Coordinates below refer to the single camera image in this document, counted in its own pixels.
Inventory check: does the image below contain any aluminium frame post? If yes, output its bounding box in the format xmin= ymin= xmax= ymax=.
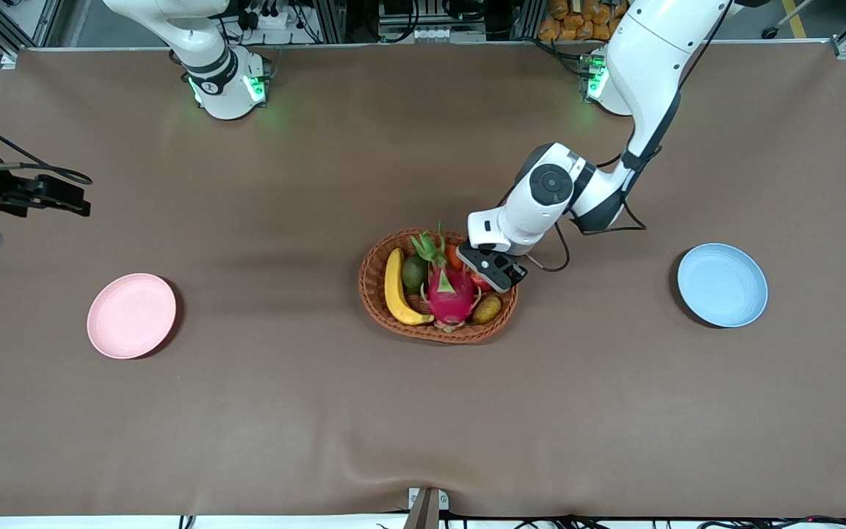
xmin=513 ymin=0 xmax=543 ymax=41
xmin=317 ymin=0 xmax=347 ymax=43

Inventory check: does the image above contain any white power strip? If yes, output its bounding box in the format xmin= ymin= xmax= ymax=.
xmin=243 ymin=0 xmax=306 ymax=30

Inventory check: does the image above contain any dark green avocado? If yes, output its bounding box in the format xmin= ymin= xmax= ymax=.
xmin=401 ymin=253 xmax=430 ymax=292

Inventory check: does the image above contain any yellow-brown kiwi fruit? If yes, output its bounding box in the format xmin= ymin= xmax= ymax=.
xmin=472 ymin=294 xmax=503 ymax=325

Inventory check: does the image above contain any metal table edge bracket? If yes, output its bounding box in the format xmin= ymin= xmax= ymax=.
xmin=407 ymin=486 xmax=450 ymax=529

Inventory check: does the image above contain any table cover cloth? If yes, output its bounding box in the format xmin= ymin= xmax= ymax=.
xmin=0 ymin=40 xmax=846 ymax=519

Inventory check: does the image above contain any woven wicker fruit basket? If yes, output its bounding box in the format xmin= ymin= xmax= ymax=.
xmin=358 ymin=228 xmax=519 ymax=345

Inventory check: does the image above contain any yellow banana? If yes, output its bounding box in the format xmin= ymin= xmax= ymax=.
xmin=383 ymin=248 xmax=435 ymax=326

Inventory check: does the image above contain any pink round plate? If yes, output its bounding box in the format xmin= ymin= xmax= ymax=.
xmin=87 ymin=273 xmax=177 ymax=360

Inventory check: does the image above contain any pink dragon fruit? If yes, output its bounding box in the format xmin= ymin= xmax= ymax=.
xmin=410 ymin=224 xmax=484 ymax=333

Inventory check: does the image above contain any blue round plate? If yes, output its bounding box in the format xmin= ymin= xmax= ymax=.
xmin=677 ymin=243 xmax=769 ymax=328

